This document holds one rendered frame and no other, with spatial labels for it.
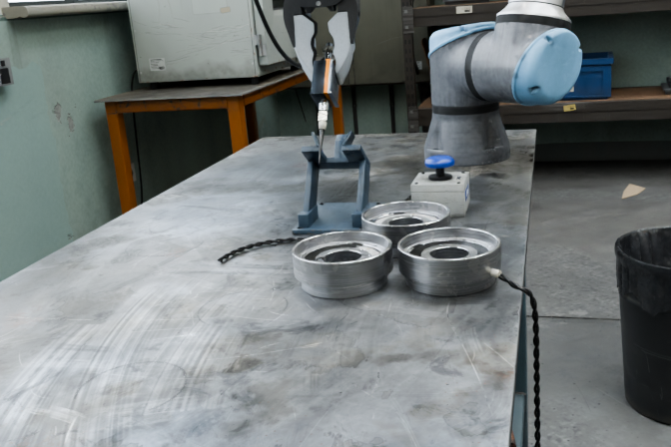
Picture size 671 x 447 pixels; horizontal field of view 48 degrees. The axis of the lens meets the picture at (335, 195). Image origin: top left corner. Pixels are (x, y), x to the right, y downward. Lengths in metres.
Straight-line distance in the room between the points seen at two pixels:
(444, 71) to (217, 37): 1.91
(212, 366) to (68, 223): 2.41
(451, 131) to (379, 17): 3.37
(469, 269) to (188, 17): 2.52
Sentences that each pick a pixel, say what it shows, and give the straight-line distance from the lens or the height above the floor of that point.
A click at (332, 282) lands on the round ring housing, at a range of 0.75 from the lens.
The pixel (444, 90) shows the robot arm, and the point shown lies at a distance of 1.30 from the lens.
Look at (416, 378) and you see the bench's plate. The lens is 0.61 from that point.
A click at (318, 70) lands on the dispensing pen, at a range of 0.96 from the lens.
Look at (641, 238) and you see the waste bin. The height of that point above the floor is 0.41.
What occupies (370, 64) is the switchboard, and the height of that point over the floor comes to 0.68.
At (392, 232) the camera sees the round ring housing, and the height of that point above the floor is 0.83.
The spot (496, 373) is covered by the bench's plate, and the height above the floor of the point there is 0.80.
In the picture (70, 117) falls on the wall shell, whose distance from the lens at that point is 3.07.
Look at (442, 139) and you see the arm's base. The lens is 1.30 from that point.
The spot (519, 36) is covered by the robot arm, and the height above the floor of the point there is 1.01.
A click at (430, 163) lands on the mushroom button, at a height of 0.87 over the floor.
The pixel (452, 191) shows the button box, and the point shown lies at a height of 0.84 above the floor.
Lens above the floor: 1.09
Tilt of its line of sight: 15 degrees down
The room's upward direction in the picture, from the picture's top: 5 degrees counter-clockwise
